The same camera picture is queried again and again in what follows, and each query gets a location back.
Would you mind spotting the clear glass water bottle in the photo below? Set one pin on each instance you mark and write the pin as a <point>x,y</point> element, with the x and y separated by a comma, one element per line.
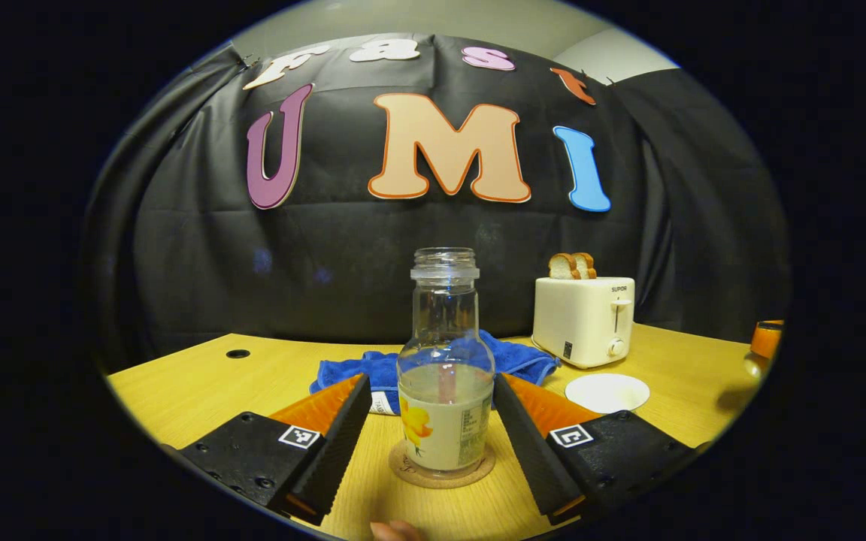
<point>444,338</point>

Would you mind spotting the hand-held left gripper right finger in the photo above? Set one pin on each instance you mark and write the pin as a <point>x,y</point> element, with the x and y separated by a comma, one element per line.
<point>531,451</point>

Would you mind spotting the black backdrop cloth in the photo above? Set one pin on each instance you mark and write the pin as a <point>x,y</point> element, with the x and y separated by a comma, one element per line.
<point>177,263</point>

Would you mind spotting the round cork coaster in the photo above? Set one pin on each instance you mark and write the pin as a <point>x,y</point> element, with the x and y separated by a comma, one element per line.
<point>403,469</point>

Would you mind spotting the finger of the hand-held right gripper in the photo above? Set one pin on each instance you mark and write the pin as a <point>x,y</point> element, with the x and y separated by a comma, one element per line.
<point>767,340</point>

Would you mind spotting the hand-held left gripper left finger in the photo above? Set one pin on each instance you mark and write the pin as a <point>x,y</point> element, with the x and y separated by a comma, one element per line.
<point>339,451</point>

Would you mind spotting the blue towel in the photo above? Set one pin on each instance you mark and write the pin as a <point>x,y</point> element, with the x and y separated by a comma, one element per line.
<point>523,361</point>

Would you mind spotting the cream toaster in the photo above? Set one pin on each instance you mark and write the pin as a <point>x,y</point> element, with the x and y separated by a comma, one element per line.
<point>579,323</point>

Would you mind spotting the cream ceramic teacup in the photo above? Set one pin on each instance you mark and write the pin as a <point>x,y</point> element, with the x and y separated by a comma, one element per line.
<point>606,392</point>

